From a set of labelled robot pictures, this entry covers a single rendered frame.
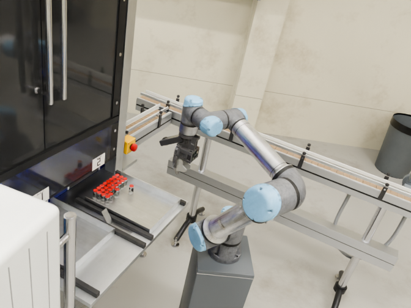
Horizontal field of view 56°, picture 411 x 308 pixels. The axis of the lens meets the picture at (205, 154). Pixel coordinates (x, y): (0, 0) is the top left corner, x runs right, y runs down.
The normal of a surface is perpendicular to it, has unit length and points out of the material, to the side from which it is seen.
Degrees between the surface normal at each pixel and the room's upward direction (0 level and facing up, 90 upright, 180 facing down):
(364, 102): 90
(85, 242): 0
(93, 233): 0
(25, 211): 0
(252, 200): 84
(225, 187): 90
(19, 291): 90
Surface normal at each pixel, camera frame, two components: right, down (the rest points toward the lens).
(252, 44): 0.04, 0.51
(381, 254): -0.43, 0.39
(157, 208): 0.18, -0.85
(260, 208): -0.72, 0.12
